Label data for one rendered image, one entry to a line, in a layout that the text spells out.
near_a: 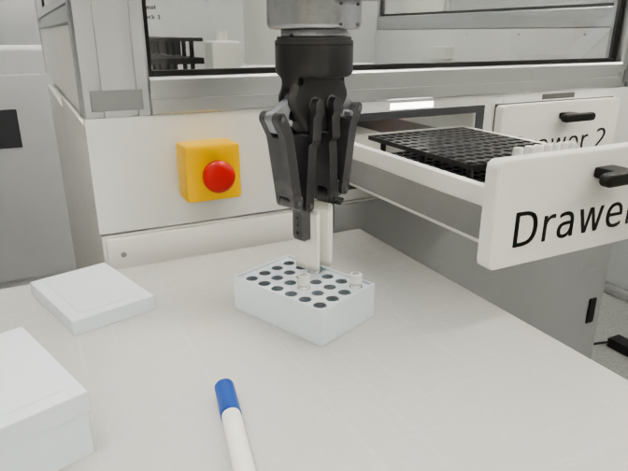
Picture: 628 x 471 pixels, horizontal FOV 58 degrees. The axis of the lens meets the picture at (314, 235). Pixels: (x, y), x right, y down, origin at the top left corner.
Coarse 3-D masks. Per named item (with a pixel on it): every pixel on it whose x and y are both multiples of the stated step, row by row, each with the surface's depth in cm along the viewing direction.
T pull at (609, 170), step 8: (600, 168) 58; (608, 168) 57; (616, 168) 57; (624, 168) 57; (600, 176) 58; (608, 176) 55; (616, 176) 55; (624, 176) 55; (600, 184) 55; (608, 184) 55; (616, 184) 55; (624, 184) 56
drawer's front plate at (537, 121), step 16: (496, 112) 94; (512, 112) 94; (528, 112) 95; (544, 112) 97; (560, 112) 99; (608, 112) 104; (496, 128) 94; (512, 128) 95; (528, 128) 96; (544, 128) 98; (560, 128) 100; (576, 128) 102; (592, 128) 104; (608, 128) 106; (592, 144) 105
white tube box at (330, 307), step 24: (264, 264) 63; (288, 264) 65; (240, 288) 60; (264, 288) 57; (288, 288) 58; (312, 288) 58; (336, 288) 58; (360, 288) 58; (264, 312) 58; (288, 312) 56; (312, 312) 53; (336, 312) 54; (360, 312) 57; (312, 336) 54; (336, 336) 55
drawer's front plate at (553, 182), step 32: (512, 160) 53; (544, 160) 55; (576, 160) 57; (608, 160) 59; (512, 192) 54; (544, 192) 56; (576, 192) 58; (608, 192) 61; (480, 224) 56; (512, 224) 55; (576, 224) 60; (480, 256) 56; (512, 256) 57; (544, 256) 59
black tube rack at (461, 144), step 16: (448, 128) 88; (464, 128) 89; (384, 144) 79; (400, 144) 76; (416, 144) 76; (432, 144) 76; (448, 144) 76; (464, 144) 76; (480, 144) 77; (496, 144) 76; (512, 144) 76; (528, 144) 76; (416, 160) 80; (432, 160) 80; (448, 160) 67; (464, 160) 67; (464, 176) 71; (480, 176) 71
